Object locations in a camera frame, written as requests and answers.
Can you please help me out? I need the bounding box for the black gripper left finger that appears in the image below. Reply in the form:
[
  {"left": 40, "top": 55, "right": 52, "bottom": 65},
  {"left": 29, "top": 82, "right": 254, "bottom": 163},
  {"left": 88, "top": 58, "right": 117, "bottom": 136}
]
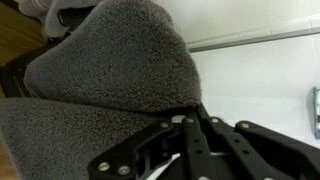
[{"left": 87, "top": 111, "right": 218, "bottom": 180}]

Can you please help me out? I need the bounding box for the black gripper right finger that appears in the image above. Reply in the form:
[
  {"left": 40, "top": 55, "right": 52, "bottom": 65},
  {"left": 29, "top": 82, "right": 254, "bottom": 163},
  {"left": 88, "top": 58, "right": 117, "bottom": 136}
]
[{"left": 196, "top": 104, "right": 320, "bottom": 180}]

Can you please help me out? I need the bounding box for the taupe grey towel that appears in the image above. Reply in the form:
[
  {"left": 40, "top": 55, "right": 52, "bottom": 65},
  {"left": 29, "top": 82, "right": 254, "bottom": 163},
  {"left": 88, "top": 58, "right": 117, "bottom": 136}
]
[{"left": 0, "top": 0, "right": 203, "bottom": 180}]

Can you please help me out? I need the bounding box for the fixed glass shower panel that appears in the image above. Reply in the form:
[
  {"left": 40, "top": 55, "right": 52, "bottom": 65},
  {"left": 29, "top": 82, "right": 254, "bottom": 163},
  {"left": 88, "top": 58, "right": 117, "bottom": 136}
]
[{"left": 187, "top": 26, "right": 320, "bottom": 150}]

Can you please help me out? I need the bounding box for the clear shower wall shelf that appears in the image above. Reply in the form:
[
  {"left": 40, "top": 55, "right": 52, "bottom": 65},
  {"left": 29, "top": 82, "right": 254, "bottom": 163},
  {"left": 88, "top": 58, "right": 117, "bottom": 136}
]
[{"left": 306, "top": 86, "right": 320, "bottom": 141}]

